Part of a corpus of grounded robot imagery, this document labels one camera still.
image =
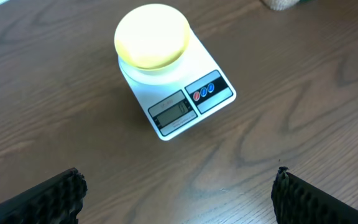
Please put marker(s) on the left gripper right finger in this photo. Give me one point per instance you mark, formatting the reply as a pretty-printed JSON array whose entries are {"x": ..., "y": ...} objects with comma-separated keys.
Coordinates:
[{"x": 297, "y": 202}]

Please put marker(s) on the yellow bowl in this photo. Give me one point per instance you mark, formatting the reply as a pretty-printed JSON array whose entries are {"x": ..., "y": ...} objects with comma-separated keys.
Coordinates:
[{"x": 152, "y": 36}]

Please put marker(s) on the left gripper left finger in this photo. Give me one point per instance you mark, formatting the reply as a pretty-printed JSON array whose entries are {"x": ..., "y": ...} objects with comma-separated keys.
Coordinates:
[{"x": 57, "y": 200}]

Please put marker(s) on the white digital kitchen scale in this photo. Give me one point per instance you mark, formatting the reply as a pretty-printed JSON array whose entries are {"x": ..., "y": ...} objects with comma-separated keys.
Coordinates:
[{"x": 182, "y": 94}]

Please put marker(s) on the clear container of soybeans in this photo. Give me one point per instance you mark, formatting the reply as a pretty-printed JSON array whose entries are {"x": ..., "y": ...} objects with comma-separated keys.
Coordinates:
[{"x": 280, "y": 5}]

